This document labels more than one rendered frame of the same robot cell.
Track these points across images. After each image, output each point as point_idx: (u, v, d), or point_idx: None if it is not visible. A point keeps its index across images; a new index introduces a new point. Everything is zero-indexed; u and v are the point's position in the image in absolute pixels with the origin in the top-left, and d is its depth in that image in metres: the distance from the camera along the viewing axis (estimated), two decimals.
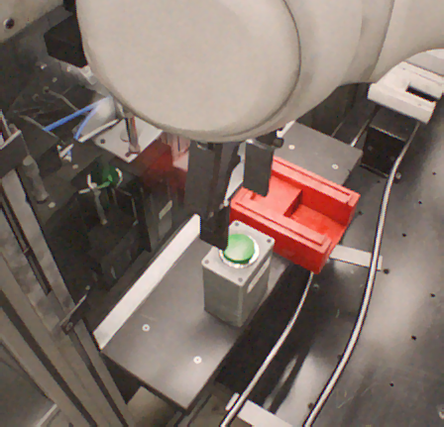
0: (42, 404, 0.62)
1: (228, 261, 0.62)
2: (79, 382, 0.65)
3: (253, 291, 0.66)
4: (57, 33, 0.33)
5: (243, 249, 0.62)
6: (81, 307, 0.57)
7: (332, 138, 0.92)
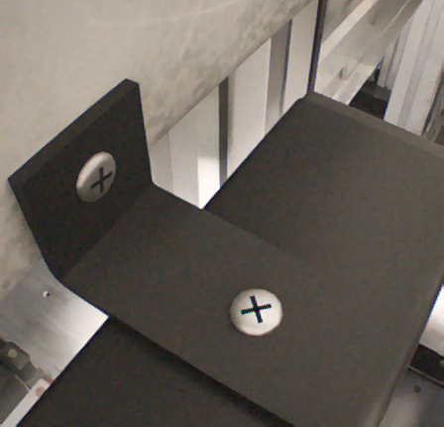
0: None
1: None
2: None
3: None
4: None
5: None
6: None
7: None
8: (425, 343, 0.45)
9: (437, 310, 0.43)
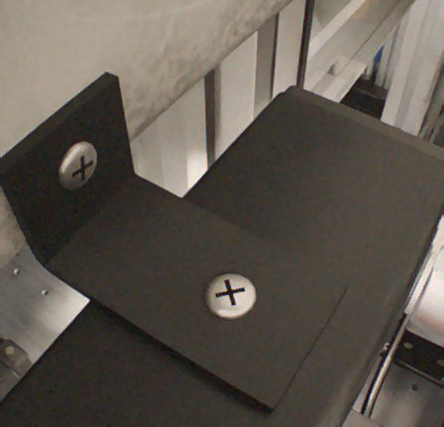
0: None
1: None
2: None
3: None
4: None
5: None
6: None
7: (354, 411, 0.49)
8: (429, 337, 0.44)
9: (439, 302, 0.42)
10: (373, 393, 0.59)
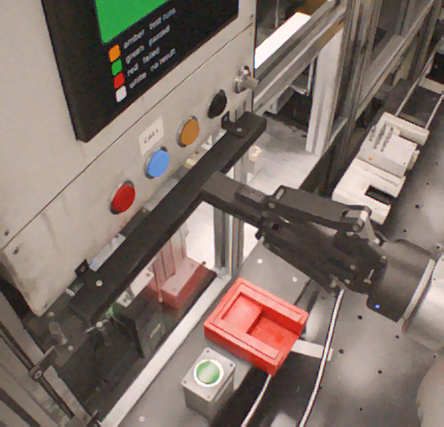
0: None
1: (200, 381, 0.82)
2: None
3: (220, 397, 0.86)
4: (75, 304, 0.53)
5: (211, 373, 0.82)
6: (94, 417, 0.77)
7: None
8: (425, 343, 0.45)
9: (437, 310, 0.43)
10: None
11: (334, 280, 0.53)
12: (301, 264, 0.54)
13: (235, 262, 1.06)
